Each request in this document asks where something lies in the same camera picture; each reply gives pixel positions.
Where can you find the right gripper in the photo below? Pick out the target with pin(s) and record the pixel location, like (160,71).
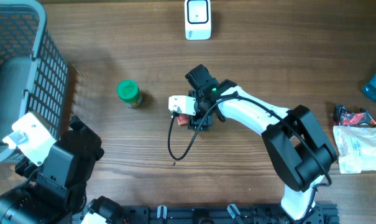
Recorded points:
(201,122)

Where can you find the red white packet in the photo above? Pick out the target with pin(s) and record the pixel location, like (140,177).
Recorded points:
(183,119)

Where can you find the green lid jar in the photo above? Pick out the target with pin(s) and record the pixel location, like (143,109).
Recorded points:
(129,92)

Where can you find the black red snack packet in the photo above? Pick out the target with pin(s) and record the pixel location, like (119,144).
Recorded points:
(344,117)

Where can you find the beige PanTree snack pouch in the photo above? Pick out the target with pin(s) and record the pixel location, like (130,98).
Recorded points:
(356,148)

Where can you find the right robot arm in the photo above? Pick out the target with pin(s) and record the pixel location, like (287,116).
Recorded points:
(297,146)

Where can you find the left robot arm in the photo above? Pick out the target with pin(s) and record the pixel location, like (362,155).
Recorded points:
(56,174)

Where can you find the white barcode scanner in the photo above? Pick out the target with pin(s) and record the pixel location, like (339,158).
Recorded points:
(197,14)

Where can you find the grey plastic mesh basket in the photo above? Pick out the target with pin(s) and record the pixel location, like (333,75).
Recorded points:
(33,73)

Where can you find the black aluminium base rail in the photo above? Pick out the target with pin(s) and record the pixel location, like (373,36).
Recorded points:
(254,214)

